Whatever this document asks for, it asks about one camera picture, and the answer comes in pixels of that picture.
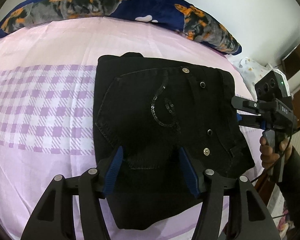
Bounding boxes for person's right hand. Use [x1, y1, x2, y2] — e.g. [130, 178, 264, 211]
[259, 135, 293, 172]

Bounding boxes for black denim pants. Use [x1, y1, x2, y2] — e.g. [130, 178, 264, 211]
[93, 53, 255, 230]

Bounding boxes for pink purple checked bedsheet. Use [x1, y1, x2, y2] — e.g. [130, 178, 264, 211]
[0, 17, 251, 239]

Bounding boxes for navy blue cat-print pillow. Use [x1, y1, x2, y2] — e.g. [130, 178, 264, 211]
[0, 0, 242, 55]

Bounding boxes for white patterned cover cloth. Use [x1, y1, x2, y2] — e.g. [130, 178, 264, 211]
[229, 57, 290, 100]

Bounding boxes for wall-mounted black television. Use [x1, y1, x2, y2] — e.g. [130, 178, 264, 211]
[281, 41, 300, 80]

